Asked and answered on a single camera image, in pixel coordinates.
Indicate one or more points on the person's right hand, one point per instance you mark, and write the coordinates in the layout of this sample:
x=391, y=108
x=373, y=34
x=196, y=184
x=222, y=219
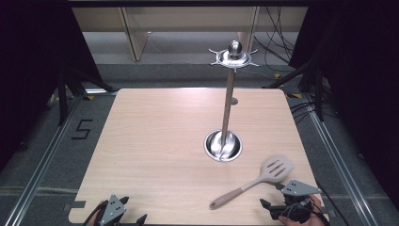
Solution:
x=316, y=210

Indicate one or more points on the beige slotted spatula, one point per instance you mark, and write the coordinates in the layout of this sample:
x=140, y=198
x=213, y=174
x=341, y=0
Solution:
x=276, y=169

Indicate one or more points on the light wooden cabinet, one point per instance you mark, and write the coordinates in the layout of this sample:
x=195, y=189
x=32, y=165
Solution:
x=135, y=34

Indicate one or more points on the dark curtain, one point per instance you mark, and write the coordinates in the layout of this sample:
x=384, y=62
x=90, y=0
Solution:
x=360, y=94
x=31, y=78

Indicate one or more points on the black metal stand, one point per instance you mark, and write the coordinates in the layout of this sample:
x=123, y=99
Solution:
x=318, y=94
x=62, y=97

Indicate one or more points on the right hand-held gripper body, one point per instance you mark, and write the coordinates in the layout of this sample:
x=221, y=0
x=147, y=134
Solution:
x=296, y=201

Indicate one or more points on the person's left hand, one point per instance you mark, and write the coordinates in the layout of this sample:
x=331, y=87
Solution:
x=94, y=219

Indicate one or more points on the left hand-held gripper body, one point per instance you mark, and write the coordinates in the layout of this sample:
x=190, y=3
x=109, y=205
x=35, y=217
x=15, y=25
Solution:
x=112, y=211

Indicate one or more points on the aluminium floor rail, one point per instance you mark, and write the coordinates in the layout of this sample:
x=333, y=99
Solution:
x=338, y=157
x=40, y=166

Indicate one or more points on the stainless steel utensil rack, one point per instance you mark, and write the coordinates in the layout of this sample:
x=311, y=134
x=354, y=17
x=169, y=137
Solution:
x=227, y=103

